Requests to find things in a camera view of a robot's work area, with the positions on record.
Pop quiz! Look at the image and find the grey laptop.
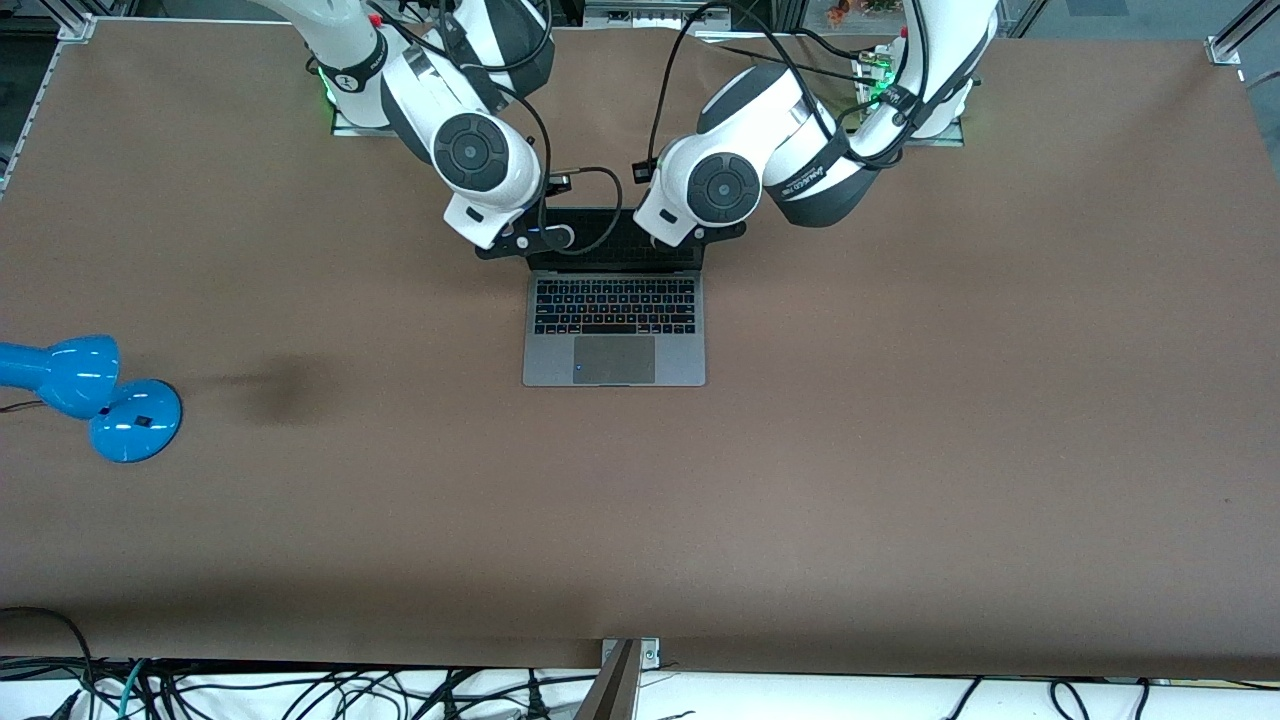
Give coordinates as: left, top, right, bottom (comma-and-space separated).
522, 207, 707, 388

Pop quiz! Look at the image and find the blue desk lamp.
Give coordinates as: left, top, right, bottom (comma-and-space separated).
0, 334, 184, 464

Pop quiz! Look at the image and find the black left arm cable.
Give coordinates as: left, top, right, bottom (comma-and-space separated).
630, 0, 933, 186

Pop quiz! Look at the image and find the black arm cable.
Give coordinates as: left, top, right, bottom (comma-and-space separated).
365, 0, 624, 257
630, 0, 933, 186

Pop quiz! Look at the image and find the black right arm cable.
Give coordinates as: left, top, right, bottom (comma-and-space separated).
365, 0, 624, 257

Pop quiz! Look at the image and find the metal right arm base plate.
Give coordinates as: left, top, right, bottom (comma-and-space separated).
330, 98, 401, 137

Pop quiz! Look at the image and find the black base supply cable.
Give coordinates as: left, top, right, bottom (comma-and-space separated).
712, 28, 873, 87

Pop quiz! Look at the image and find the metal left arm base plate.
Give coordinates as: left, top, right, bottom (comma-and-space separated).
852, 45, 967, 149

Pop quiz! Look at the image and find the metal table edge bracket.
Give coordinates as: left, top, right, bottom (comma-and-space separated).
600, 636, 662, 672

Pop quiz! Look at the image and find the dark support post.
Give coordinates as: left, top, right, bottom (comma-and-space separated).
574, 640, 642, 720

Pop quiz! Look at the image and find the black looped floor cable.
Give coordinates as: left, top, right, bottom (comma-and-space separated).
0, 606, 98, 720

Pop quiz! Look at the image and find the teal floor cable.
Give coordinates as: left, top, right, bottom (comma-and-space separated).
115, 658, 153, 720

